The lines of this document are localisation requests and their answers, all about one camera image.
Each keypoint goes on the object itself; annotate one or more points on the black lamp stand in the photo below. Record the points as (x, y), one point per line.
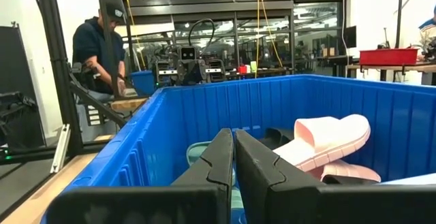
(398, 19)

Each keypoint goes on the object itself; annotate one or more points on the green slide sandal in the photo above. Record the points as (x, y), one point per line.
(197, 152)

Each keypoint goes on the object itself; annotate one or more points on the pale plastic cup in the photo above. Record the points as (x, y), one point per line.
(253, 66)

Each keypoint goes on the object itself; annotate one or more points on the black wall panel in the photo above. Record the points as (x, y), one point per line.
(20, 81)

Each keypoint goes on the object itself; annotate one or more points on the wooden workbench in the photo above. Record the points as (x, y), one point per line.
(391, 68)

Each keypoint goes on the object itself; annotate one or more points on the silver aluminium bracket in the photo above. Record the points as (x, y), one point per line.
(60, 149)

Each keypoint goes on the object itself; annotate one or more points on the person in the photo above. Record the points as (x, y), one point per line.
(95, 47)
(427, 33)

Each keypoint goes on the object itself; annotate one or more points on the pink slide sandal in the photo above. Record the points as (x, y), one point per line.
(327, 139)
(351, 171)

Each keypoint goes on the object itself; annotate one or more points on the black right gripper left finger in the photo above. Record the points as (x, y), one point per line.
(136, 205)

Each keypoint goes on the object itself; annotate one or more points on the large blue plastic bin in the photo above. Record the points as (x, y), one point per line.
(272, 101)

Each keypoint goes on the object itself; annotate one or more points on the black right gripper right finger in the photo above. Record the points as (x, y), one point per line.
(340, 205)

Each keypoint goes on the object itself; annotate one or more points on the red cup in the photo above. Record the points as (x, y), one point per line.
(242, 69)

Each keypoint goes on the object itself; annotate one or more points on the black box with white labels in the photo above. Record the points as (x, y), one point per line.
(93, 115)

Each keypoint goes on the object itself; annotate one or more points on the black monitor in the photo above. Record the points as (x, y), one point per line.
(351, 36)

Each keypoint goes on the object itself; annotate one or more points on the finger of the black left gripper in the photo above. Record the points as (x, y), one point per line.
(196, 77)
(187, 77)

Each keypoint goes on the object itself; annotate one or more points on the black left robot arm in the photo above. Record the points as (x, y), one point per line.
(167, 72)

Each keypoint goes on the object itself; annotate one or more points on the black aluminium rig frame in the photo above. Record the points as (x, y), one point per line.
(59, 64)

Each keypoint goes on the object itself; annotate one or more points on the red plastic tray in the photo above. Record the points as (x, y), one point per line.
(388, 56)

